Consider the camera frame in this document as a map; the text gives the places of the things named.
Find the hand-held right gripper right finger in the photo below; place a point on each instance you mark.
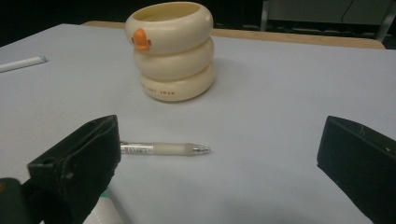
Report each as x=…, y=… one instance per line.
x=361, y=168

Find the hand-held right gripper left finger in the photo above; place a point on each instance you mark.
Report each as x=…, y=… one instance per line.
x=84, y=161

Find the green and white tube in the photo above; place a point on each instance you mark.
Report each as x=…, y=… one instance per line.
x=104, y=211

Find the clear ballpoint pen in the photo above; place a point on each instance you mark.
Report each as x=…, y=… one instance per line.
x=168, y=148

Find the white toothbrush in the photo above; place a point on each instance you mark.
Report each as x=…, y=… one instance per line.
x=21, y=64

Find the cream duck pen holder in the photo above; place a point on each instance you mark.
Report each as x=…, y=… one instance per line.
x=177, y=62

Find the white table cover sheet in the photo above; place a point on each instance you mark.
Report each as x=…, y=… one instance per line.
x=264, y=99

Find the grey metal stand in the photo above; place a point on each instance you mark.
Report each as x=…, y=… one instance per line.
x=311, y=12

